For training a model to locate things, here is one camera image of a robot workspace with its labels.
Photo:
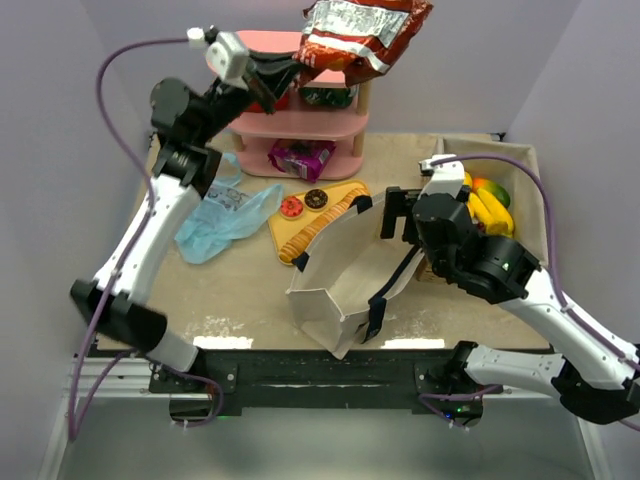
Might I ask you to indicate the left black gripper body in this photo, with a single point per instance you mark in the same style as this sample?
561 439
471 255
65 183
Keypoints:
263 85

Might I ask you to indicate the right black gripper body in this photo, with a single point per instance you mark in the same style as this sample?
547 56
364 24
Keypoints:
407 215

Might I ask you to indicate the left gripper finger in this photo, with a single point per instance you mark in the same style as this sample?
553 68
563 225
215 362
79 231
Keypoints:
272 57
269 82

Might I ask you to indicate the red snack packet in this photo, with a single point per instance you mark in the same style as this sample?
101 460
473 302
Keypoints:
281 104

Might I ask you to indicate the purple snack packet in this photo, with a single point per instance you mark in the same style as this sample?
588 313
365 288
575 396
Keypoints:
303 159

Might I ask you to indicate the red-brown chip bag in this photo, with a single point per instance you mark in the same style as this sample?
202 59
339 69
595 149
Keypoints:
360 39

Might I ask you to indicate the light blue plastic bag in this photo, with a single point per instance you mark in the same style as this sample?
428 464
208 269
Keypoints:
226 214

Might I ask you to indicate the beige canvas tote bag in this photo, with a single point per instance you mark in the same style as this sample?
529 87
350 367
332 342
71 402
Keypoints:
347 276

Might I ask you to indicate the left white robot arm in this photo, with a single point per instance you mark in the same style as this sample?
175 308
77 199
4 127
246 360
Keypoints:
114 301

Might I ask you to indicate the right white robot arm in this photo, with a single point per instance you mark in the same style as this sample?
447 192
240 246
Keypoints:
592 373

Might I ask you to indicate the yellow banana bunch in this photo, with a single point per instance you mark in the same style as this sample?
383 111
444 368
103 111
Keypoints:
490 213

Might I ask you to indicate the red green mango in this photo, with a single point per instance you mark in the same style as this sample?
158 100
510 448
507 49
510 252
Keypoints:
494 188

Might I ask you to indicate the green snack packet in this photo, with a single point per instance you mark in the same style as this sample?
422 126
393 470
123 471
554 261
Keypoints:
338 98

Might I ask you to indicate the pink three-tier shelf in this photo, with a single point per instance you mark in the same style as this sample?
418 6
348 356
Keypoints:
253 134

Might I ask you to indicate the chocolate donut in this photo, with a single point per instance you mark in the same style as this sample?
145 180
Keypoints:
316 199

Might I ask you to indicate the wicker basket with liner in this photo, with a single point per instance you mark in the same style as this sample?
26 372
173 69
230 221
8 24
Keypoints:
527 208

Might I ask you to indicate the long baguette bread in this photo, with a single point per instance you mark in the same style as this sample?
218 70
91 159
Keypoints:
320 225

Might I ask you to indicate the yellow plastic tray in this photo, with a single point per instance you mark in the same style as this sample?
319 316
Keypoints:
290 225

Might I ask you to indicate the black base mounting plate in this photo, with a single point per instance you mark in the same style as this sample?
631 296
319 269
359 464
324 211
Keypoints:
236 380

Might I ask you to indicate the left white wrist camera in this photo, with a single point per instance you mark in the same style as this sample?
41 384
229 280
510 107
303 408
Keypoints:
227 52

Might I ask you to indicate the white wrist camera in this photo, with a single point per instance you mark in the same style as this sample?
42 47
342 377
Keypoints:
227 52
445 175

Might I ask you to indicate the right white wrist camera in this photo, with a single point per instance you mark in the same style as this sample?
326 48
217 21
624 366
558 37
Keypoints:
445 175

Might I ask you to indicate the aluminium frame rail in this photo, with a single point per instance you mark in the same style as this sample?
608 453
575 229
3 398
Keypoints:
131 377

